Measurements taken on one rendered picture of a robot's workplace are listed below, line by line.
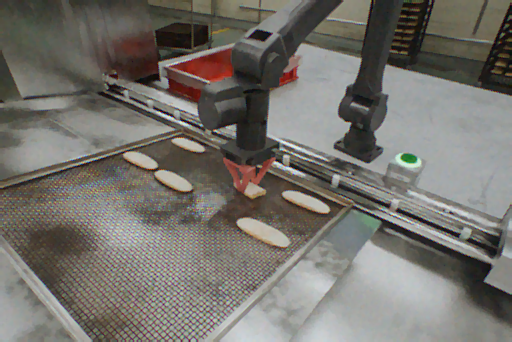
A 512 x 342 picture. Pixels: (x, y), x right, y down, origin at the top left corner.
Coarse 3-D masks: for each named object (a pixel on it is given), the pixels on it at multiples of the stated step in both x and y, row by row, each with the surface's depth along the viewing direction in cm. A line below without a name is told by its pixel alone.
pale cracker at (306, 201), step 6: (288, 192) 67; (294, 192) 66; (288, 198) 65; (294, 198) 65; (300, 198) 65; (306, 198) 65; (312, 198) 65; (300, 204) 64; (306, 204) 63; (312, 204) 63; (318, 204) 63; (324, 204) 64; (312, 210) 63; (318, 210) 62; (324, 210) 62
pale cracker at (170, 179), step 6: (156, 174) 67; (162, 174) 67; (168, 174) 67; (174, 174) 67; (162, 180) 66; (168, 180) 65; (174, 180) 65; (180, 180) 65; (186, 180) 66; (174, 186) 64; (180, 186) 64; (186, 186) 64
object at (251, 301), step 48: (144, 144) 80; (48, 192) 59; (192, 192) 64; (0, 240) 47; (144, 240) 51; (192, 240) 52; (240, 240) 53; (192, 288) 44; (96, 336) 36; (192, 336) 37
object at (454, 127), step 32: (160, 64) 159; (320, 64) 158; (352, 64) 158; (288, 96) 127; (320, 96) 127; (416, 96) 127; (448, 96) 128; (480, 96) 128; (288, 128) 106; (320, 128) 106; (384, 128) 106; (416, 128) 106; (448, 128) 106; (480, 128) 106; (352, 160) 91; (384, 160) 91; (448, 160) 91; (480, 160) 91; (448, 192) 80; (480, 192) 80
